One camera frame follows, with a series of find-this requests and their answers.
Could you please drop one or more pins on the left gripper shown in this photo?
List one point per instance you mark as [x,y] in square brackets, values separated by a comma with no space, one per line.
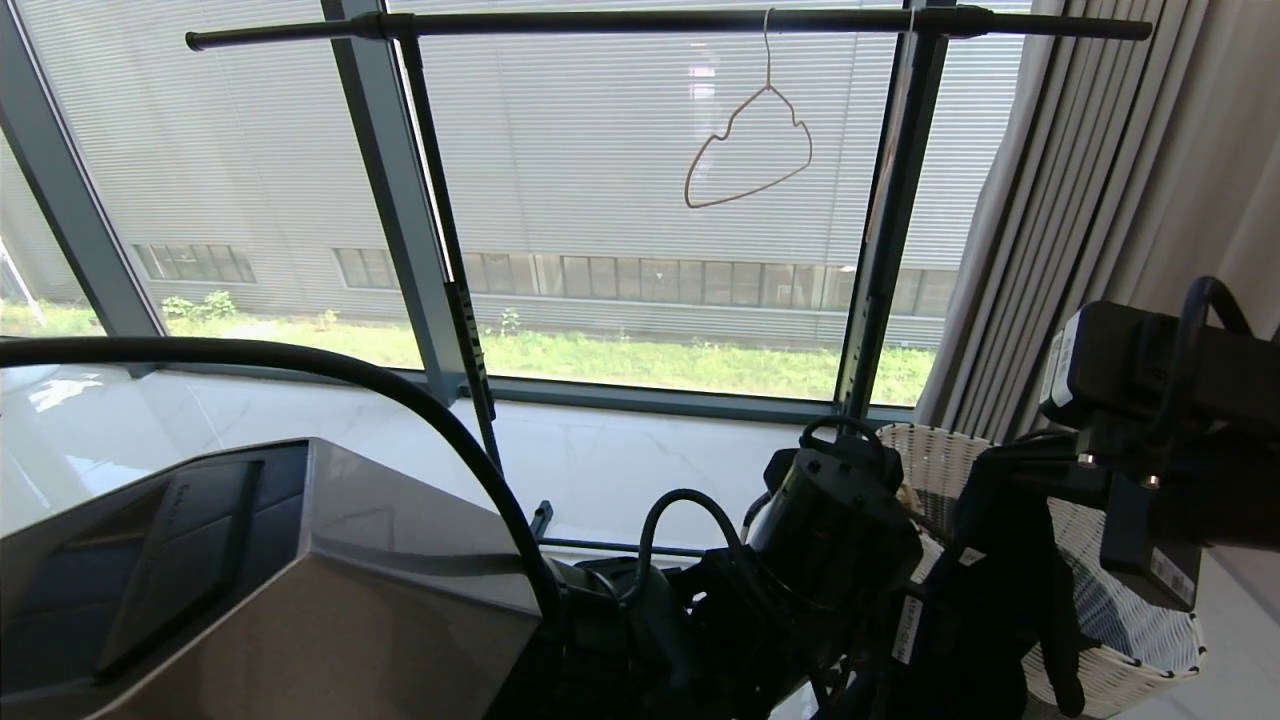
[908,630]

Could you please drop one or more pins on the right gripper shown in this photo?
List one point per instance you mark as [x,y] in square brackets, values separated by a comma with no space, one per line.
[1220,500]

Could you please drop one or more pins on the black shirt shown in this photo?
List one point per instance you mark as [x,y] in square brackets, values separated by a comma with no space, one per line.
[1000,600]

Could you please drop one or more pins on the white laundry basket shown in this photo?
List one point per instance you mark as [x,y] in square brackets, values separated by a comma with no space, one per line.
[1160,650]

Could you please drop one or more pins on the pink clothes hanger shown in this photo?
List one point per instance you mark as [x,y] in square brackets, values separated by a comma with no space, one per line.
[768,88]

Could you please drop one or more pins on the black clothes rack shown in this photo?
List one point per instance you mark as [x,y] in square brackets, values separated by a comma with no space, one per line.
[600,20]

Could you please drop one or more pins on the beige curtain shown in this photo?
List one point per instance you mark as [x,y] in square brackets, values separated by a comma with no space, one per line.
[1100,150]

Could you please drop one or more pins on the window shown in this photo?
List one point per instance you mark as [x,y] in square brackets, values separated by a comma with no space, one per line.
[250,150]

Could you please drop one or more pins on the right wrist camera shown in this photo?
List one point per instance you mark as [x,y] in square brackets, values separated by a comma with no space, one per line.
[1120,360]

